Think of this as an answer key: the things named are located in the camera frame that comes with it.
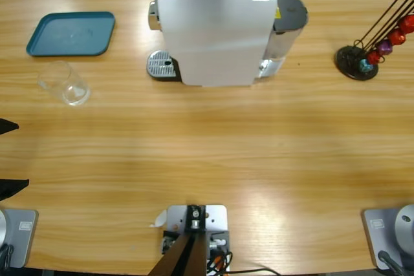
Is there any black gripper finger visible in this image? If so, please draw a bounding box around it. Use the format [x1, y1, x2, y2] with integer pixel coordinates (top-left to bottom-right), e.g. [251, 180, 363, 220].
[0, 119, 19, 135]
[0, 178, 30, 202]

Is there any clear glass cup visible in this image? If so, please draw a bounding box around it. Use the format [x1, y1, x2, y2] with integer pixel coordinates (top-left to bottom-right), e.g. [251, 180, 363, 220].
[36, 60, 91, 107]

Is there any white capsule coffee machine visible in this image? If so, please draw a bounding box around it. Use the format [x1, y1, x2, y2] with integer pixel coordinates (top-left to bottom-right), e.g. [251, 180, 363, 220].
[148, 0, 278, 89]

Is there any red coffee capsule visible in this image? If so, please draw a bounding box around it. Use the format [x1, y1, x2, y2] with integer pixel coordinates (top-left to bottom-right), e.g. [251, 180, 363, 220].
[397, 14, 414, 34]
[367, 50, 384, 66]
[387, 28, 407, 47]

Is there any purple coffee capsule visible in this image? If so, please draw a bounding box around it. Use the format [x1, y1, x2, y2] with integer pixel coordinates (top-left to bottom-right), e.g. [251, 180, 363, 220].
[376, 39, 393, 56]

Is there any teal plastic tray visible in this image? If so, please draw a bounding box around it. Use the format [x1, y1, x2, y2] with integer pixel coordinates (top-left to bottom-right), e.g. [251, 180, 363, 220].
[25, 10, 116, 58]

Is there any white tape piece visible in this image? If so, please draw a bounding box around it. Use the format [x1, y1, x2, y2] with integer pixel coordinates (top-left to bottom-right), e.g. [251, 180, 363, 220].
[148, 209, 168, 228]

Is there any drip tray with metal grate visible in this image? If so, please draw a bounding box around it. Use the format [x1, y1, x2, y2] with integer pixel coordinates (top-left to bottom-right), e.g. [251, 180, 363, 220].
[147, 48, 182, 82]

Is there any water tank with grey lid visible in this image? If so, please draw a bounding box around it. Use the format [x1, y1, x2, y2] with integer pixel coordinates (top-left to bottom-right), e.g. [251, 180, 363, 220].
[258, 0, 310, 79]

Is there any black capsule holder with rods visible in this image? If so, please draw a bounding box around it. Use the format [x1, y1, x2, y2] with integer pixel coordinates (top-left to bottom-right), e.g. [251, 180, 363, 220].
[334, 0, 414, 81]

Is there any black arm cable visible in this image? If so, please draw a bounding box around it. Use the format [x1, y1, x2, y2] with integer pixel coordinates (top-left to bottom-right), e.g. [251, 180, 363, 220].
[0, 243, 16, 270]
[377, 249, 405, 276]

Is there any white block with dark post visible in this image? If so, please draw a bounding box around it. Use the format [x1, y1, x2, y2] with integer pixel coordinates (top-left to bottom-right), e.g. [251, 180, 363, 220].
[148, 204, 231, 276]

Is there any black cable bundle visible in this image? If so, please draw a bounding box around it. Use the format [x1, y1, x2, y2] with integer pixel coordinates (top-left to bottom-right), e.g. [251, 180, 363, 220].
[206, 249, 282, 276]

